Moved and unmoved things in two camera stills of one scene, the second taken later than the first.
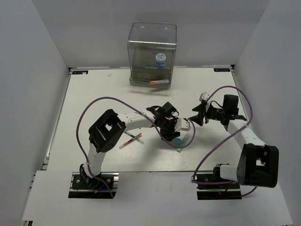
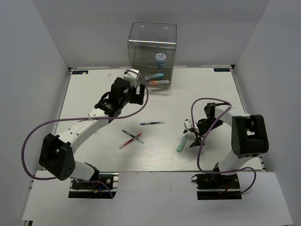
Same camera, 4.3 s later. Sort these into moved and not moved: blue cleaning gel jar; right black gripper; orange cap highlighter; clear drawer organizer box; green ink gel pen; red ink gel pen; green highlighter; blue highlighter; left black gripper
Moved: blue highlighter; left black gripper; right black gripper
Not moved: green highlighter; clear drawer organizer box; blue cleaning gel jar; orange cap highlighter; green ink gel pen; red ink gel pen
